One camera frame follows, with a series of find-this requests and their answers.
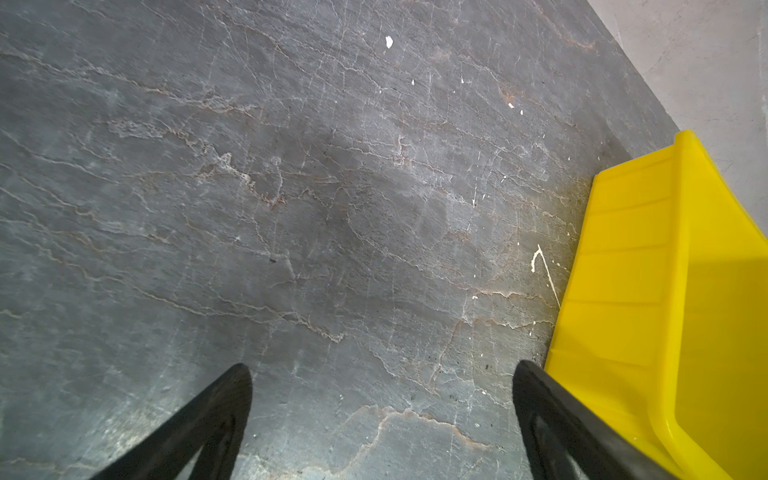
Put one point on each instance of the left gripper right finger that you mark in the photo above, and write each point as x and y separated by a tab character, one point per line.
559	433

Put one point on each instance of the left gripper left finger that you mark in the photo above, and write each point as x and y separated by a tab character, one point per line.
208	432

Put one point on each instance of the yellow plastic bin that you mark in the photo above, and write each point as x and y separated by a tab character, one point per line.
662	330

